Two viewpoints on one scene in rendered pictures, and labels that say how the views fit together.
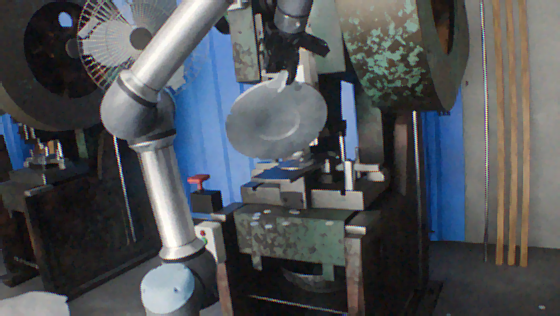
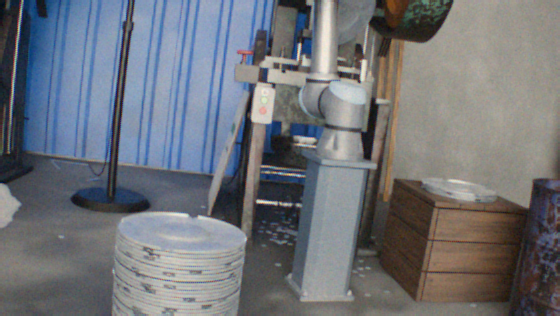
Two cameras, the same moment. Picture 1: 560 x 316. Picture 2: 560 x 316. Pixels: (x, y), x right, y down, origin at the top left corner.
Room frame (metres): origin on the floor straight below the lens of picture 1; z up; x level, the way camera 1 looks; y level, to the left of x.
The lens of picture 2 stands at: (-0.41, 1.51, 0.67)
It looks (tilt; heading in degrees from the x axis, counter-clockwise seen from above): 8 degrees down; 321
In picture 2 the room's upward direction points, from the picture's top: 7 degrees clockwise
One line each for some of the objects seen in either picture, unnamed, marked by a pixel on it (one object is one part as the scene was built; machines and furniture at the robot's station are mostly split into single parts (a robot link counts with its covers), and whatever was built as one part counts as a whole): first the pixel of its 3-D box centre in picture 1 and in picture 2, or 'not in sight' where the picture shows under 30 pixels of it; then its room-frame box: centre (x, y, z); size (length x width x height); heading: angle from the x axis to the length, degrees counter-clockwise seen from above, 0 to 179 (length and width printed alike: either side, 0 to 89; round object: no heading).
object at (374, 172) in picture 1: (361, 162); (355, 68); (1.39, -0.28, 0.76); 0.17 x 0.06 x 0.10; 58
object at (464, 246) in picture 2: not in sight; (450, 238); (0.72, -0.24, 0.18); 0.40 x 0.38 x 0.35; 151
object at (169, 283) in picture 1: (171, 299); (344, 103); (0.87, 0.26, 0.62); 0.13 x 0.12 x 0.14; 171
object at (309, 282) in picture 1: (324, 266); (306, 152); (1.48, -0.14, 0.36); 0.34 x 0.34 x 0.10
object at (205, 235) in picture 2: not in sight; (181, 231); (0.66, 0.91, 0.31); 0.29 x 0.29 x 0.01
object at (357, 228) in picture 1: (404, 235); (359, 136); (1.46, -0.44, 0.45); 0.92 x 0.12 x 0.90; 148
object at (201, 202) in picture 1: (208, 215); (245, 86); (1.45, 0.25, 0.62); 0.10 x 0.06 x 0.20; 58
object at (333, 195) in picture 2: not in sight; (328, 225); (0.86, 0.27, 0.23); 0.19 x 0.19 x 0.45; 69
